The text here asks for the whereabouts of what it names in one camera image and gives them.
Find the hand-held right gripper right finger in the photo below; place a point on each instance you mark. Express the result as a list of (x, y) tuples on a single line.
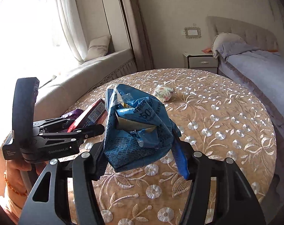
[(180, 161)]

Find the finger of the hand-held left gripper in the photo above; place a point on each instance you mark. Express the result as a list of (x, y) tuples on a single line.
[(85, 132), (52, 122)]

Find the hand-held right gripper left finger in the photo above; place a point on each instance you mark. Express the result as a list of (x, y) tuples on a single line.
[(97, 161)]

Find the red snack packet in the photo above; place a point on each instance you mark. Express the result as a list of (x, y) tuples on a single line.
[(92, 113)]

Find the blue snack bag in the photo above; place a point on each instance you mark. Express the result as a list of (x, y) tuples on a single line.
[(137, 131)]

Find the person's left forearm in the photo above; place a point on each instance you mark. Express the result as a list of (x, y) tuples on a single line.
[(8, 204)]

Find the person's left hand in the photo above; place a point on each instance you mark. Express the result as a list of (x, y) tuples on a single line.
[(15, 171)]

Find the purple snack packet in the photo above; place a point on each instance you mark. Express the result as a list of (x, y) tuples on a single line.
[(72, 116)]

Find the beige embroidered tablecloth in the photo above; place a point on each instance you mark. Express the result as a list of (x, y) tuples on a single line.
[(214, 121)]

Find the beige window seat cushion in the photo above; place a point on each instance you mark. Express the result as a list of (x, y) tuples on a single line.
[(90, 72)]

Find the crumpled floral tissue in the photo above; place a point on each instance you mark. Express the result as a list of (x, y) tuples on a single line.
[(164, 93)]

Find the beige throw pillow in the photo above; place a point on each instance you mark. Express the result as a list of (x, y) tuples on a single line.
[(98, 48)]

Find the beige nightstand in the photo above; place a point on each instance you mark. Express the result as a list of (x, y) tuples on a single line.
[(200, 61)]

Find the white sheer curtain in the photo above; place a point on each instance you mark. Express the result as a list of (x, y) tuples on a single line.
[(57, 16)]

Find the orange item on nightstand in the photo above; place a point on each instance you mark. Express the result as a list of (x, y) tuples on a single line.
[(206, 50)]

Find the lavender duvet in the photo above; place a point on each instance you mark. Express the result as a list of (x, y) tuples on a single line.
[(261, 68)]

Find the beige ruffled pillow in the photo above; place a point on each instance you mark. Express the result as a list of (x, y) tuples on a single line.
[(226, 42)]

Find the orange pillow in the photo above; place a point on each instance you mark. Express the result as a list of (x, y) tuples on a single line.
[(273, 50)]

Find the beige upholstered bed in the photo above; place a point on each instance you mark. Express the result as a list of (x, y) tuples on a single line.
[(249, 28)]

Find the sliding door frame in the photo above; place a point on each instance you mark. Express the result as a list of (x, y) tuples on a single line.
[(137, 28)]

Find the framed wall switch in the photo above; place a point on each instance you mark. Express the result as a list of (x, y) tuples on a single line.
[(192, 32)]

